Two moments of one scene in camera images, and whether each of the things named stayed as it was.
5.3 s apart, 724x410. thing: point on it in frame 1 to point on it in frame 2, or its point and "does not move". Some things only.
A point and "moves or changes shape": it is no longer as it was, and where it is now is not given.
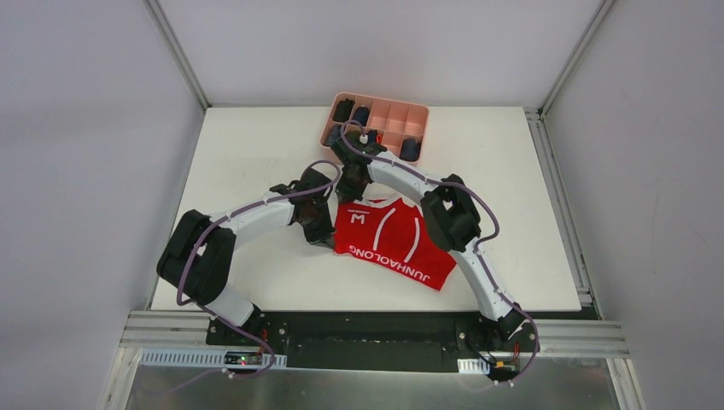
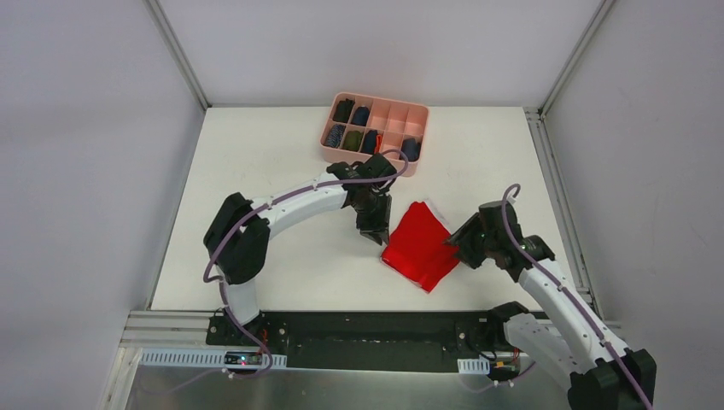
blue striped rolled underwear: x=334 y=134 does not move
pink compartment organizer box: x=399 y=127 does not move
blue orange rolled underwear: x=371 y=136 does not move
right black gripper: x=351 y=147 to x=467 y=245
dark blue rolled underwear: x=410 y=149 does not move
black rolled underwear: x=343 y=110 does not move
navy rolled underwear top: x=361 y=114 does not move
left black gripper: x=319 y=231 to x=373 y=220
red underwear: x=393 y=234 moves or changes shape
